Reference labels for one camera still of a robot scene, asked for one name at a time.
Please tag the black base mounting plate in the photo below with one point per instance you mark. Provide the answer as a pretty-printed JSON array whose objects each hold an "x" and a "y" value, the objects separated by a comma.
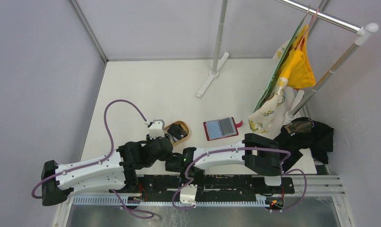
[{"x": 218, "y": 188}]

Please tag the camouflage cloth piece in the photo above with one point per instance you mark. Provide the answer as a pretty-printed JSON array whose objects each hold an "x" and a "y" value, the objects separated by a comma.
[{"x": 299, "y": 126}]

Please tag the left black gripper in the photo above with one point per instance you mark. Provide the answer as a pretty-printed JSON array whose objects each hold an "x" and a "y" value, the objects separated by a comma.
[{"x": 148, "y": 140}]

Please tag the green patterned hanging garment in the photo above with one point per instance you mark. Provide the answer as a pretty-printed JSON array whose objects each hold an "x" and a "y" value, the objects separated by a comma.
[{"x": 273, "y": 96}]

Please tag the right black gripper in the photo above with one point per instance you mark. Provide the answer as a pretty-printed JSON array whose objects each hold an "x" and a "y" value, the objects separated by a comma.
[{"x": 201, "y": 181}]

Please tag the red card holder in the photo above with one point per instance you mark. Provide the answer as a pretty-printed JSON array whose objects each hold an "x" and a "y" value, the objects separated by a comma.
[{"x": 212, "y": 129}]

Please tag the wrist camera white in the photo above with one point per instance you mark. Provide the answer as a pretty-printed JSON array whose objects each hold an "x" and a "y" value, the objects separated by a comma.
[
  {"x": 188, "y": 196},
  {"x": 156, "y": 129}
]

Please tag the black VIP card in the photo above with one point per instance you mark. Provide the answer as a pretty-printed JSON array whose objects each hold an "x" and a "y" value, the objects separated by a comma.
[{"x": 226, "y": 126}]

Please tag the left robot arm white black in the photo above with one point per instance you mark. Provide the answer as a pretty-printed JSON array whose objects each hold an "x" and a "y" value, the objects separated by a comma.
[{"x": 110, "y": 172}]

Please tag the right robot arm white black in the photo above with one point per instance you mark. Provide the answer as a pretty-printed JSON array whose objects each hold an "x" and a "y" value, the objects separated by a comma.
[{"x": 259, "y": 154}]

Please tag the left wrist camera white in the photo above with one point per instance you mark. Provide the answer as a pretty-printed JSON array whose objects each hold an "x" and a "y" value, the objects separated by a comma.
[{"x": 156, "y": 129}]

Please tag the yellow hanging garment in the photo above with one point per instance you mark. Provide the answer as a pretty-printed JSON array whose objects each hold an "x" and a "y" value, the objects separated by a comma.
[{"x": 296, "y": 71}]

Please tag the wooden tray with cards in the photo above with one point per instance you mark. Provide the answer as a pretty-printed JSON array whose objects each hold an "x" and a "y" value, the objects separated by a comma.
[{"x": 177, "y": 132}]

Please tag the black cloth pile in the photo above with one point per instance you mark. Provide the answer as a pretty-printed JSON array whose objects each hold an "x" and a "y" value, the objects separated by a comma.
[{"x": 319, "y": 140}]

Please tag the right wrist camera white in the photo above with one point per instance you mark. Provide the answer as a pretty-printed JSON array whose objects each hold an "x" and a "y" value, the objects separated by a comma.
[{"x": 188, "y": 196}]

